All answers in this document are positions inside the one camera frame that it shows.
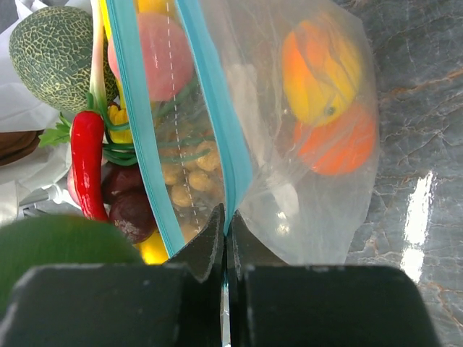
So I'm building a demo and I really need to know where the yellow lemon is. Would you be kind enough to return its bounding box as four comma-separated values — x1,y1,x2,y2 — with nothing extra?
135,232,169,265

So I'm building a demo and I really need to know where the purple onion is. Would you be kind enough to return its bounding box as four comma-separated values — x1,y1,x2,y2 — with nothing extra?
67,168,80,207

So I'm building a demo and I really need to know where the dark purple passion fruit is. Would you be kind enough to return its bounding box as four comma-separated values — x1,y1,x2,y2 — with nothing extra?
109,189,157,244

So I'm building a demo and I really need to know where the white radish with leaves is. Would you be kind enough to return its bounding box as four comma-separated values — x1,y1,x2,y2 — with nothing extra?
38,112,72,147

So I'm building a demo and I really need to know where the green lime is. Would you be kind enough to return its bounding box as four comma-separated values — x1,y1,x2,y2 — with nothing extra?
1,214,143,311

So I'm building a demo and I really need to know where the pink peach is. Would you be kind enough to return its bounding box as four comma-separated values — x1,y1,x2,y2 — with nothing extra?
107,12,195,102

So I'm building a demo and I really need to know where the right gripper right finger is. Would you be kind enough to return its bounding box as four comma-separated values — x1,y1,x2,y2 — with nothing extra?
226,215,440,346

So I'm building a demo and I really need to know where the yellow banana bunch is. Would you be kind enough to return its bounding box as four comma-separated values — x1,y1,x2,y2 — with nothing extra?
100,0,176,144

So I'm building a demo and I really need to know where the green netted melon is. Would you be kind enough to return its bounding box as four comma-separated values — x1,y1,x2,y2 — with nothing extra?
8,5,119,113

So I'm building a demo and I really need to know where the red chili pepper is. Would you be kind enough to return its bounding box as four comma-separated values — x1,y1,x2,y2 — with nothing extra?
70,111,109,222

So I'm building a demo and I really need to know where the longan bunch with twigs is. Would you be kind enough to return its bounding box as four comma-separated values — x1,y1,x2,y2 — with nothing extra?
159,140,224,242

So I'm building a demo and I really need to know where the clear zip top bag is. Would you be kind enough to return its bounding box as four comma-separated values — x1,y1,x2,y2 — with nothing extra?
106,0,381,347

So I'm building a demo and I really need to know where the green scallion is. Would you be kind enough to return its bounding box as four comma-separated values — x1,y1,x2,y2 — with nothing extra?
86,77,199,166

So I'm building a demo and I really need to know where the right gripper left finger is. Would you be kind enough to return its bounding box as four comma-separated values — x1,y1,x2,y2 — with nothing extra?
1,206,224,346

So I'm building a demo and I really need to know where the yellow orange mango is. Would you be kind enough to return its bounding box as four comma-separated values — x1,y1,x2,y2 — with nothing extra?
281,20,363,127

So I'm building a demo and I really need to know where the orange fruit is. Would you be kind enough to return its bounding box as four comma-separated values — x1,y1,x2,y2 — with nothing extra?
293,103,378,176

